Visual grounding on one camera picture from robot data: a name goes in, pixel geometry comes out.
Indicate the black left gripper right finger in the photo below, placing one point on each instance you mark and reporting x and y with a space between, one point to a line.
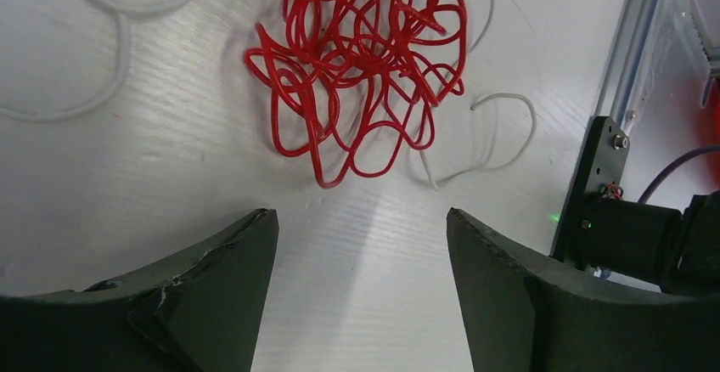
524 311

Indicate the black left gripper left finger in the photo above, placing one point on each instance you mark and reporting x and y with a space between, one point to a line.
199 309

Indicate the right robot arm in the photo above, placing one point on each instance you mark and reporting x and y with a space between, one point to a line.
678 250

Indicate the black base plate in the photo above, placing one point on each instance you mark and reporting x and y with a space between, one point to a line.
601 161

